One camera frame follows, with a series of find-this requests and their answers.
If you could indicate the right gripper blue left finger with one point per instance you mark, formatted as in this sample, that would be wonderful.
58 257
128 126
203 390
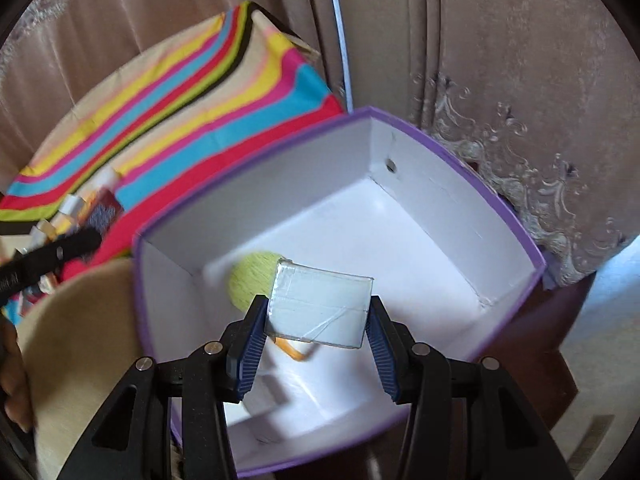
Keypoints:
246 347

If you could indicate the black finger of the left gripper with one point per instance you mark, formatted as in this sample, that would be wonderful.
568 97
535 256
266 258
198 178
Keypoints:
26 270

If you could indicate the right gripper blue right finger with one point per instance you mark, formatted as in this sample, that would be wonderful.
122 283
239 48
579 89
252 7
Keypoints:
388 350

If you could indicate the small silver taped box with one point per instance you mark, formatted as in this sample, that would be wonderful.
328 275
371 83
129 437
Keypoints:
318 306

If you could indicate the person's hand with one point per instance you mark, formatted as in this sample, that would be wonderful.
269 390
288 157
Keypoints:
14 380

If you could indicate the green fuzzy ball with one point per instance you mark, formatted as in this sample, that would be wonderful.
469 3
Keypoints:
252 276

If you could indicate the patterned dark small box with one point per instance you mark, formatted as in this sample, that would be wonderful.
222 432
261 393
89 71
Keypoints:
104 213

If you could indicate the striped colourful cloth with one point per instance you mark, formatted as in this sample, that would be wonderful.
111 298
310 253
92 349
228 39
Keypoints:
171 120

